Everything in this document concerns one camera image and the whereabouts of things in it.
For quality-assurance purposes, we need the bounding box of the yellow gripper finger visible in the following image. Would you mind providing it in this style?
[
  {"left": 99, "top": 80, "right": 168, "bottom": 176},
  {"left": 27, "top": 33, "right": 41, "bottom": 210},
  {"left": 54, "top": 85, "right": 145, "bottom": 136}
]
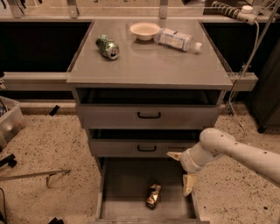
[
  {"left": 183, "top": 173, "right": 197, "bottom": 196},
  {"left": 166, "top": 151, "right": 181, "bottom": 161}
]

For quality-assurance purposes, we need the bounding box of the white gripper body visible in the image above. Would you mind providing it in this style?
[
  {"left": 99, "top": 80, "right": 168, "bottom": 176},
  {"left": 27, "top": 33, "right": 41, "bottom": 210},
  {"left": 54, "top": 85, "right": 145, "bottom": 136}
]
[{"left": 179, "top": 143, "right": 221, "bottom": 173}]

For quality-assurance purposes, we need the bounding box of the orange soda can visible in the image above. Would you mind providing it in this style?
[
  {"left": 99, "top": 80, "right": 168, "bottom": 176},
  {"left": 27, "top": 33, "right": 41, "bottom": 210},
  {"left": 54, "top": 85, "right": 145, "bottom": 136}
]
[{"left": 145, "top": 184, "right": 161, "bottom": 209}]

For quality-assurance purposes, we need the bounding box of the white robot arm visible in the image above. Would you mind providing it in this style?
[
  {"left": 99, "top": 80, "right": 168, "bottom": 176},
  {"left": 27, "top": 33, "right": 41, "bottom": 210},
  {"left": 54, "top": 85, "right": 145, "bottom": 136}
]
[{"left": 167, "top": 128, "right": 280, "bottom": 196}]

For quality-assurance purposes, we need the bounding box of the bottom grey drawer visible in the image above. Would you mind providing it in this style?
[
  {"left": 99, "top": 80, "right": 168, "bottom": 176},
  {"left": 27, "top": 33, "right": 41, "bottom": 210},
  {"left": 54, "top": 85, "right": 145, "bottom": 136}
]
[{"left": 95, "top": 158, "right": 200, "bottom": 224}]

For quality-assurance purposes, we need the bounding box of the grey drawer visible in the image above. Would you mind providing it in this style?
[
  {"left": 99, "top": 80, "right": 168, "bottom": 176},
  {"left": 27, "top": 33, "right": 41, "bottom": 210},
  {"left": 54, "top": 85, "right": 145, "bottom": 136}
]
[
  {"left": 95, "top": 158, "right": 200, "bottom": 224},
  {"left": 75, "top": 87, "right": 223, "bottom": 130},
  {"left": 87, "top": 129, "right": 201, "bottom": 158}
]

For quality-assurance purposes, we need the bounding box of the middle grey drawer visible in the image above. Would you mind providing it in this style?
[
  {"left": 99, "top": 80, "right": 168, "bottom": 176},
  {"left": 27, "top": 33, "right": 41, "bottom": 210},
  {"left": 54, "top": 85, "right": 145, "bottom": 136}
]
[{"left": 87, "top": 129, "right": 201, "bottom": 158}]

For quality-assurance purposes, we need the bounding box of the grey drawer cabinet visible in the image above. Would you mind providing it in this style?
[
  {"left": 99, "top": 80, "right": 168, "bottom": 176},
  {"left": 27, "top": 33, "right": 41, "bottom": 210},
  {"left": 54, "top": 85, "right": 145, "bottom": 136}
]
[{"left": 67, "top": 17, "right": 232, "bottom": 210}]

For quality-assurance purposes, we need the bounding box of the top grey drawer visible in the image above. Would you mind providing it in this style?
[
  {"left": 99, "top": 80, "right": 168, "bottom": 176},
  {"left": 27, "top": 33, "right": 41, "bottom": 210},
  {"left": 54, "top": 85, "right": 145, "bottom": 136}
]
[{"left": 75, "top": 87, "right": 223, "bottom": 130}]

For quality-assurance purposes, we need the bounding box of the green soda can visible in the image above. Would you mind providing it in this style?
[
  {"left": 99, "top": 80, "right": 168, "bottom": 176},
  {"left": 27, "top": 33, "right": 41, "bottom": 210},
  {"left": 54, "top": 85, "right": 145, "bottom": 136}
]
[{"left": 95, "top": 35, "right": 120, "bottom": 60}]

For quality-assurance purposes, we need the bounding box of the dark cabinet at right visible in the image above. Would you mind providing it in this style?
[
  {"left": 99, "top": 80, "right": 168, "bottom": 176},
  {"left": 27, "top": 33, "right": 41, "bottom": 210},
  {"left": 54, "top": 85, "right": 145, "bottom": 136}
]
[{"left": 246, "top": 40, "right": 280, "bottom": 133}]

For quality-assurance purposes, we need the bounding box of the clear plastic water bottle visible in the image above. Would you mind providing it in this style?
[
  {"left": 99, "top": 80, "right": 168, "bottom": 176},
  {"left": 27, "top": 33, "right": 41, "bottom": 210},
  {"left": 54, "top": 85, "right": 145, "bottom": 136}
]
[{"left": 154, "top": 28, "right": 202, "bottom": 53}]

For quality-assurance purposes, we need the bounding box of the white bowl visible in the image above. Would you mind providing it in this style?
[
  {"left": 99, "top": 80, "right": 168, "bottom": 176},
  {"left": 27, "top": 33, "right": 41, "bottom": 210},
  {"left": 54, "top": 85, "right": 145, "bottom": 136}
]
[{"left": 129, "top": 22, "right": 160, "bottom": 41}]

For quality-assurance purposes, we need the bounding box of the small black block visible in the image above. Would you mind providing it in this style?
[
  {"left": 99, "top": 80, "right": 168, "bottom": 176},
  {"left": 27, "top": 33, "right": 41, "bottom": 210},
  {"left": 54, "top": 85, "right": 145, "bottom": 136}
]
[{"left": 49, "top": 105, "right": 60, "bottom": 116}]

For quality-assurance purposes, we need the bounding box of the metal grabber stick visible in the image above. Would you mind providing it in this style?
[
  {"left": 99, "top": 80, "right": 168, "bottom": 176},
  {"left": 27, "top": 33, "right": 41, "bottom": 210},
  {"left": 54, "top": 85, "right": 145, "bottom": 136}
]
[{"left": 0, "top": 170, "right": 70, "bottom": 188}]

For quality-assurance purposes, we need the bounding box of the white striped device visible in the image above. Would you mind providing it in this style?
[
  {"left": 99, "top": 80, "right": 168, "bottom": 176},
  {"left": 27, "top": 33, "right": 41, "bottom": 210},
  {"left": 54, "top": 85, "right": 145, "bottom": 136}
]
[{"left": 211, "top": 1, "right": 256, "bottom": 25}]

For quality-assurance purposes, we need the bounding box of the black floor clamp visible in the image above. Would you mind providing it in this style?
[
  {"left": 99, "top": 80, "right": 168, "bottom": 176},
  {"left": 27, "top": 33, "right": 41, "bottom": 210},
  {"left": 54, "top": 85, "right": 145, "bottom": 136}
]
[{"left": 0, "top": 154, "right": 17, "bottom": 168}]

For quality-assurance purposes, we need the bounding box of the clear plastic bin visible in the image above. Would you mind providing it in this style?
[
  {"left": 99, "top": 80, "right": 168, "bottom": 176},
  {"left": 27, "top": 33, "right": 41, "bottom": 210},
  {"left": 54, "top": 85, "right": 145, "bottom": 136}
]
[{"left": 0, "top": 96, "right": 26, "bottom": 150}]

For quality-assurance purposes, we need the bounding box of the white cable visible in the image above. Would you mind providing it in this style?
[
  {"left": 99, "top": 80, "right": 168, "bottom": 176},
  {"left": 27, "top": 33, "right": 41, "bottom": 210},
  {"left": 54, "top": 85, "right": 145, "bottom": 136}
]
[{"left": 226, "top": 0, "right": 280, "bottom": 141}]

